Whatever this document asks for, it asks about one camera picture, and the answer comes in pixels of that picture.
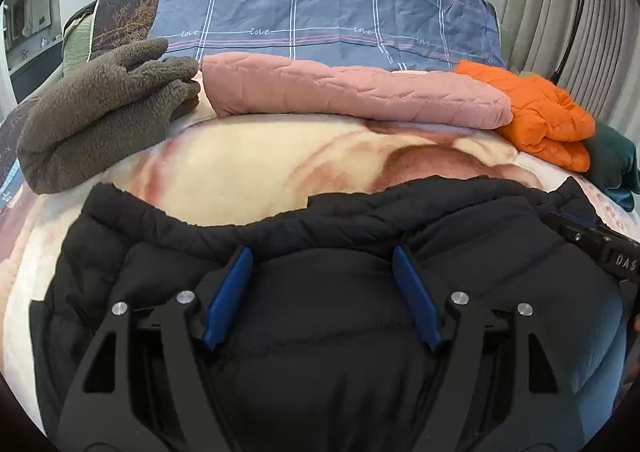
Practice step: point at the dark green garment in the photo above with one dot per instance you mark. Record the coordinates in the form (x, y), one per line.
(614, 168)

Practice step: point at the grey curtain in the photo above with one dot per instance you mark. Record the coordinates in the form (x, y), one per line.
(602, 71)

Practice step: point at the pink quilted garment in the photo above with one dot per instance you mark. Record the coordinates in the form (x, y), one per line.
(244, 83)

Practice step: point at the black puffer jacket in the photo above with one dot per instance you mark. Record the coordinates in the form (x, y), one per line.
(322, 353)

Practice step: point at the dark floral pillow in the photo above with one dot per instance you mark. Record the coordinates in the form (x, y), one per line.
(120, 22)

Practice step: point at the grey fleece garment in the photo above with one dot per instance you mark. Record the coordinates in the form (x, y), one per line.
(116, 105)

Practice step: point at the pink cream plush blanket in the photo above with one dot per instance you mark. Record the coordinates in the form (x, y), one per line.
(236, 170)

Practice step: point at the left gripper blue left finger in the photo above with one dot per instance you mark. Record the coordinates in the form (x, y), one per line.
(227, 296)

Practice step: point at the orange puffer jacket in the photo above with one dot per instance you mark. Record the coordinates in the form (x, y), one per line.
(546, 123)

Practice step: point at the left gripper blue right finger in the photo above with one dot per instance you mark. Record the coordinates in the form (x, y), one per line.
(417, 298)

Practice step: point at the blue plaid pillow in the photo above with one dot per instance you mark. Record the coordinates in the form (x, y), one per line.
(389, 34)

